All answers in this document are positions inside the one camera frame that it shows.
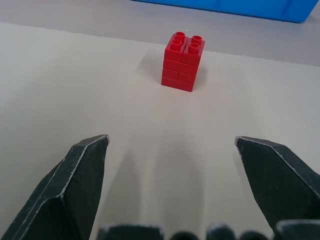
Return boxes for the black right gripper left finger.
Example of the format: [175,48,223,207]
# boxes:
[0,134,110,240]

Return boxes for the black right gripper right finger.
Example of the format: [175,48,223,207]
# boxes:
[234,135,320,240]

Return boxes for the blue plastic bin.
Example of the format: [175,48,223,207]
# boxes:
[131,0,320,24]

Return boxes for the red brick stack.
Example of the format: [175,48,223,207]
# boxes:
[160,31,206,93]

